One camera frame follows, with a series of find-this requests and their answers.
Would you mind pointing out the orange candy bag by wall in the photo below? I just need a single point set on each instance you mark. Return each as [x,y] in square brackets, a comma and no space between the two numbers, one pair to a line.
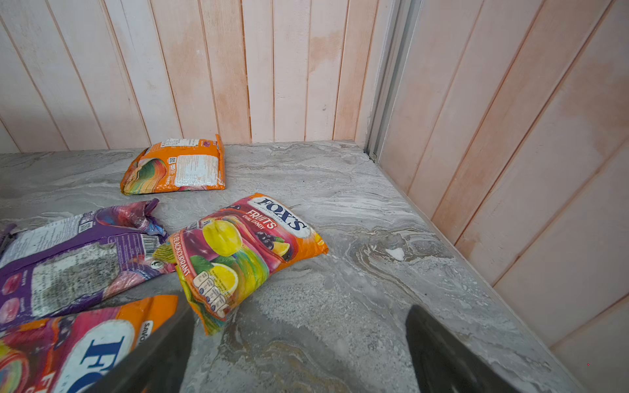
[177,165]

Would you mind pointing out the orange Fox's fruits candy bag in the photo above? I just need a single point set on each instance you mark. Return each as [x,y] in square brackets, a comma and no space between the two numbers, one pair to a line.
[225,257]

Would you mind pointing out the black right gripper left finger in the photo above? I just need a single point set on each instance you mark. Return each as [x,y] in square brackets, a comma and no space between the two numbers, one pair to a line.
[158,364]

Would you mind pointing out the aluminium frame rail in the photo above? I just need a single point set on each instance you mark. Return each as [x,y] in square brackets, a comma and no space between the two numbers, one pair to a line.
[402,21]

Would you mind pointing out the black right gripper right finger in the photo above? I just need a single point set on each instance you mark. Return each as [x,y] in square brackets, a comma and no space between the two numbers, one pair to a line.
[442,363]

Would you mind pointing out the purple candy bag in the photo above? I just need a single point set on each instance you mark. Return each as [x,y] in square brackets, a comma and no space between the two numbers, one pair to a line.
[75,263]

